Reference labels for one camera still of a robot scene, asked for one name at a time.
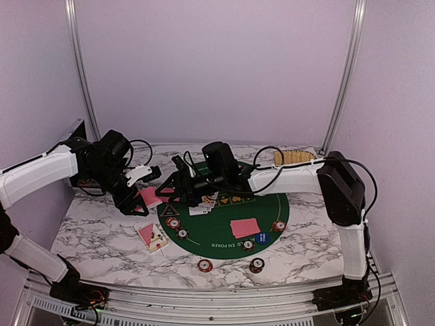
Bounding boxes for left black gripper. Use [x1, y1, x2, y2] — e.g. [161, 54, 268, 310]
[85, 162, 149, 216]

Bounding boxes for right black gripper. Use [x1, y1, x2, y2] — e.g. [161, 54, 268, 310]
[156, 170, 226, 206]

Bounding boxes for pink playing card deck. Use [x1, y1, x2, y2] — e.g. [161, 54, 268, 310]
[139, 187, 162, 209]

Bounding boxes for black triangular all-in button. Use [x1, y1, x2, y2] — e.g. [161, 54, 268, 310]
[160, 204, 179, 218]

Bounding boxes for dark chips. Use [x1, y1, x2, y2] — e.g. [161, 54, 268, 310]
[176, 228, 189, 240]
[242, 240, 255, 251]

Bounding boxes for face-down card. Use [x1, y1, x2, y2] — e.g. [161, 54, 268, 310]
[230, 218, 260, 239]

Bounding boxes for blue small blind button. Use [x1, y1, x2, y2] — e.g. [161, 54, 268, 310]
[255, 232, 271, 245]

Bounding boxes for dark red poker chip stack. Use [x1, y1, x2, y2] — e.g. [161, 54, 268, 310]
[249, 257, 265, 274]

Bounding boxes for nine of spades card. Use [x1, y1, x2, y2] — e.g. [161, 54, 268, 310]
[188, 206, 209, 216]

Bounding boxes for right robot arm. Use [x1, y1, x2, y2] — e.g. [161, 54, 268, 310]
[156, 141, 370, 304]

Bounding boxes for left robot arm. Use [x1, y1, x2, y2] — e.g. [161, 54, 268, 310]
[1, 130, 152, 302]

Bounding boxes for white red card box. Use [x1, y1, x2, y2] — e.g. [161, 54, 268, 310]
[137, 223, 168, 253]

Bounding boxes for round green poker mat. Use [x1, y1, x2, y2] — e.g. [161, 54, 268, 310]
[157, 192, 290, 259]

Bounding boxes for aluminium poker chip case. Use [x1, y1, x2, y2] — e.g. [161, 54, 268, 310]
[47, 118, 103, 194]

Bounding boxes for woven bamboo tray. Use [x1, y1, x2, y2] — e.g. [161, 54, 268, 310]
[274, 149, 317, 166]

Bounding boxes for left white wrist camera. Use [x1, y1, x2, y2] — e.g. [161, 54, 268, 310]
[125, 164, 162, 187]

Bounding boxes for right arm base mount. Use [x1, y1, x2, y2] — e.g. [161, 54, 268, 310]
[312, 286, 373, 311]

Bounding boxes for left aluminium frame post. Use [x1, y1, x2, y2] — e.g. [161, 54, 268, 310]
[65, 0, 101, 141]

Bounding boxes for aluminium frame post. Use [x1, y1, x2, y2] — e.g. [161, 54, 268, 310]
[320, 0, 367, 153]
[65, 0, 101, 141]

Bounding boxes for front aluminium rail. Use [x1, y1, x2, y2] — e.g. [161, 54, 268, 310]
[12, 272, 409, 325]

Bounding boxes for right aluminium frame post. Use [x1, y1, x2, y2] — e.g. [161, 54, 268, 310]
[320, 0, 367, 153]

